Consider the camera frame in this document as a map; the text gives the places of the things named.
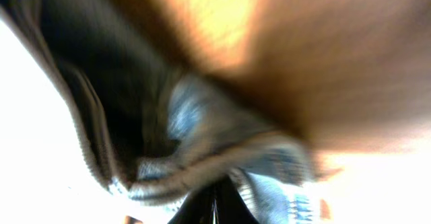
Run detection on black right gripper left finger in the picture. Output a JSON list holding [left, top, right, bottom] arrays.
[[168, 184, 215, 224]]

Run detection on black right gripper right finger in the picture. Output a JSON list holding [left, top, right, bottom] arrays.
[[214, 178, 258, 224]]

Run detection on light blue denim jeans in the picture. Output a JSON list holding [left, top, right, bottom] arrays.
[[1, 0, 321, 223]]

